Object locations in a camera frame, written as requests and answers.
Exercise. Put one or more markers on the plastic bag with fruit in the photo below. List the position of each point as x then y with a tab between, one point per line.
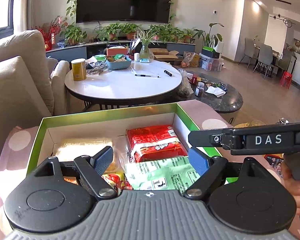
187	60

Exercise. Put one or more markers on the pink dotted blanket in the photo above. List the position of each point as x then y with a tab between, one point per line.
12	155

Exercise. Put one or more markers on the glass vase with grass plant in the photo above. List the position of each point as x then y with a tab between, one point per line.
145	50

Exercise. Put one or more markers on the green cardboard box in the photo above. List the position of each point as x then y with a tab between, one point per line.
90	122

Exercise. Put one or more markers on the dark printed snack packet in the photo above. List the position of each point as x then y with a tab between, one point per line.
273	165

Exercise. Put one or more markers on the black pen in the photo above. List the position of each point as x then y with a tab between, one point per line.
146	75

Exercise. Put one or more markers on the glass spice jar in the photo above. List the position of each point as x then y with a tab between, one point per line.
199	90

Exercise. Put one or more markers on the framed wall art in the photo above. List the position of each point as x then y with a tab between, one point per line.
297	46

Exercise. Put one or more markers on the red plastic stool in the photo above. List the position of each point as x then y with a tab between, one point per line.
286	78

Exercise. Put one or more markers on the blue plastic basket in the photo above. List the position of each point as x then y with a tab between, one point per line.
118	65

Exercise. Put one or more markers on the small red box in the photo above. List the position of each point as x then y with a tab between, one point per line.
195	79

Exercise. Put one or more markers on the red snack packet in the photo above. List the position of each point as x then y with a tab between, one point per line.
152	140

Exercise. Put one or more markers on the light green snack packet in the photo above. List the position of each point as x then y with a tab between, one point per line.
162	172

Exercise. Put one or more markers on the white round table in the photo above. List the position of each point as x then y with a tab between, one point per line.
120	85

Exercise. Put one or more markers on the grey television cabinet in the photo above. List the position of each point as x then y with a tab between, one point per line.
67	52

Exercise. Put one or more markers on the tall leafy potted plant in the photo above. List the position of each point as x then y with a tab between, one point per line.
210	36

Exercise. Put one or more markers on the small white jar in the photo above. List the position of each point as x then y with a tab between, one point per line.
136	57

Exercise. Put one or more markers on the clear storage box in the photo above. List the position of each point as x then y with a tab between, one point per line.
211	64

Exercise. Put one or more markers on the yellow cardboard box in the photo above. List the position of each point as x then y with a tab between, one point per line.
197	60

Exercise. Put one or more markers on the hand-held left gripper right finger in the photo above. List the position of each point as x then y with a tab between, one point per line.
198	161

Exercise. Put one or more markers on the pile of wrappers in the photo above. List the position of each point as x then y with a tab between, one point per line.
96	67

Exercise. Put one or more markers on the green and black box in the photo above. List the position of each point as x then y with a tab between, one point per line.
210	52

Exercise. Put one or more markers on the clear plastic bag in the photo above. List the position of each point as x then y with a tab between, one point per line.
185	86

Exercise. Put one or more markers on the dark marble round table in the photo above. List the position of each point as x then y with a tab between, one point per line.
222	103

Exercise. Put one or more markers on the yellow canister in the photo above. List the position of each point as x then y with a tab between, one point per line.
78	71

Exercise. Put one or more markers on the open cardboard box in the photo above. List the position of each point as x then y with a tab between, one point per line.
163	55

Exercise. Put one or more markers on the black wall television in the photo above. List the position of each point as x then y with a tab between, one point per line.
125	0

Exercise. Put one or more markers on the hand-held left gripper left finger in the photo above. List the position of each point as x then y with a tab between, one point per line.
103	158

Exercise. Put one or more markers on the beige sofa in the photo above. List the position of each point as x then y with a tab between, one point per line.
17	80

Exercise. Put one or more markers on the small teal box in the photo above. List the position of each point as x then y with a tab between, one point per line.
144	60

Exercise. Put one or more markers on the grey dining chair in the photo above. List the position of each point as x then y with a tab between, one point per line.
251	51
265	57

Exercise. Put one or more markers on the black marker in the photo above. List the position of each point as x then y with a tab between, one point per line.
168	73

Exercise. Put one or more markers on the green lidded bowl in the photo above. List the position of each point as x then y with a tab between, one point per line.
100	57

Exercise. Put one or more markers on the red flower arrangement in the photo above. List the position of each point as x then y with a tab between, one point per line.
48	33

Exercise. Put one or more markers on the green potted plant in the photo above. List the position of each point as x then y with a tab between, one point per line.
73	35
167	33
131	30
111	31
188	36

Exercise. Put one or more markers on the orange box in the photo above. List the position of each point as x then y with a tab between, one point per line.
116	51

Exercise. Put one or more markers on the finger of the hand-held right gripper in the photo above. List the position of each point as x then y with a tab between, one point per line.
205	137

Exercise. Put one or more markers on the white crumpled tissue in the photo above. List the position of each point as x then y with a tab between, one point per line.
215	91

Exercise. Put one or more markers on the white curtain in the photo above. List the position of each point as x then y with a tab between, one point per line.
23	5

